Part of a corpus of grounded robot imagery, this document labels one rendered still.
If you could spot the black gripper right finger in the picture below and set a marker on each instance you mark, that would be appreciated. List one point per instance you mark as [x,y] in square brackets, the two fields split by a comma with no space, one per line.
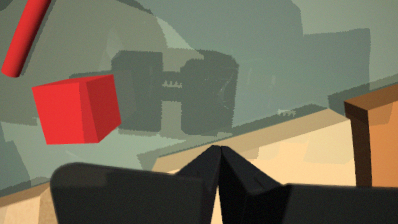
[248,195]

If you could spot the red cylinder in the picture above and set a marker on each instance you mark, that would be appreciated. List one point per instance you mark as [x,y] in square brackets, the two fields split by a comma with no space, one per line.
[24,36]

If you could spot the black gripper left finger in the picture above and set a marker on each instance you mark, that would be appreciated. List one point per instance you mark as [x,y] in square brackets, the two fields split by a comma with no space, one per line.
[84,193]

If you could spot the red cube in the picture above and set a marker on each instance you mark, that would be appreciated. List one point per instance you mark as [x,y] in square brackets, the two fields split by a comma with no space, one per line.
[78,110]

